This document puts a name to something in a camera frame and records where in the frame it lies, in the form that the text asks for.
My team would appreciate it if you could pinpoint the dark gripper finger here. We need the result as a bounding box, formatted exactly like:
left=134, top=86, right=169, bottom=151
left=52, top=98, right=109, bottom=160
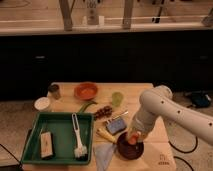
left=136, top=132, right=141, bottom=142

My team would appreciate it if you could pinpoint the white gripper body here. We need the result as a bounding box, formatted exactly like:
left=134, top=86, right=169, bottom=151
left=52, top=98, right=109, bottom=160
left=128, top=124, right=148, bottom=142

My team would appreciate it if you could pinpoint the orange red apple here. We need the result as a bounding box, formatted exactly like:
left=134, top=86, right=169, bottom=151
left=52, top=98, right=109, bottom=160
left=128, top=134, right=138, bottom=145

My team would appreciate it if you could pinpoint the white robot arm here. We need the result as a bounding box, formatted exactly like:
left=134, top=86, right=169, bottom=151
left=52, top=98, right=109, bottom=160
left=127, top=85, right=213, bottom=146

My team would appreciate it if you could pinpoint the dark purple bowl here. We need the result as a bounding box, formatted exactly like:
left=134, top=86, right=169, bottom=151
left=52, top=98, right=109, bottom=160
left=117, top=132, right=144, bottom=160

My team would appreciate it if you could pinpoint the orange bowl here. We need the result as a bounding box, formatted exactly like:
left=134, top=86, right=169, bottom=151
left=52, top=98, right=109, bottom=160
left=74, top=82, right=98, bottom=100

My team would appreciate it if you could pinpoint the small white bowl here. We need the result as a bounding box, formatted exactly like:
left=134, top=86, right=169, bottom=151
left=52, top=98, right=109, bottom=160
left=34, top=97, right=50, bottom=111

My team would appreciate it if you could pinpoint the metal knife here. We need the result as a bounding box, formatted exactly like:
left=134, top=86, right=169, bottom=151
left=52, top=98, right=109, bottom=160
left=103, top=110, right=129, bottom=124

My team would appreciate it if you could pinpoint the blue sponge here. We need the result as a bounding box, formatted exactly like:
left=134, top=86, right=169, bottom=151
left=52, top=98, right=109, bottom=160
left=106, top=118, right=127, bottom=135

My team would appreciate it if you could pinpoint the green plastic cup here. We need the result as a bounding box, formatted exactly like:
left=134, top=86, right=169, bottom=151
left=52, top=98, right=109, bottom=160
left=112, top=92, right=124, bottom=107

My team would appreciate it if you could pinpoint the dark grape bunch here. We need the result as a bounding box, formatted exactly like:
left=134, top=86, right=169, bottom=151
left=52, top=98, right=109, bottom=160
left=94, top=106, right=113, bottom=120

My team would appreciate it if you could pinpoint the yellow banana toy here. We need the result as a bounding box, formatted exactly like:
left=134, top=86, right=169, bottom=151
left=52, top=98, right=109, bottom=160
left=97, top=128, right=116, bottom=143

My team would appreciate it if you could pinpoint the grey blue cloth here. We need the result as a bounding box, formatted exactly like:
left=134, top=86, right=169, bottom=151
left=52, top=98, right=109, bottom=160
left=93, top=143, right=116, bottom=171

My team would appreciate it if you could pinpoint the green pepper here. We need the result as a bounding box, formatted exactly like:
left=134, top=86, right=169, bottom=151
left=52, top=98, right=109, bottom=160
left=78, top=101, right=97, bottom=113

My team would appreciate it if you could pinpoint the white dish brush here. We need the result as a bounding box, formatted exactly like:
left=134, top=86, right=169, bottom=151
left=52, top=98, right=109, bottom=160
left=71, top=113, right=87, bottom=158

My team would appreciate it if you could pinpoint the blue black device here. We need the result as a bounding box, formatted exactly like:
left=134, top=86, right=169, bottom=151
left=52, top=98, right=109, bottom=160
left=184, top=92, right=211, bottom=108

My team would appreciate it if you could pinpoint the green plastic tray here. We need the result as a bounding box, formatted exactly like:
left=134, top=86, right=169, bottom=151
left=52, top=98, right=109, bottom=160
left=21, top=112, right=94, bottom=165

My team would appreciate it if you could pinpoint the brown white sponge block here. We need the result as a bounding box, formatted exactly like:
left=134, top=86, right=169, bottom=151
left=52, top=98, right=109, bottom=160
left=40, top=132, right=53, bottom=158

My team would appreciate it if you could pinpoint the dark metal cup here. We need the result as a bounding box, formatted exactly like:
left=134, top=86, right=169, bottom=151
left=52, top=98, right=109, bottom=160
left=48, top=84, right=61, bottom=100

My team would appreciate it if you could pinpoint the black cable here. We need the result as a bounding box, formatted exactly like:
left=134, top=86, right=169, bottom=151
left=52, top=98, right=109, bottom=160
left=165, top=119, right=200, bottom=171

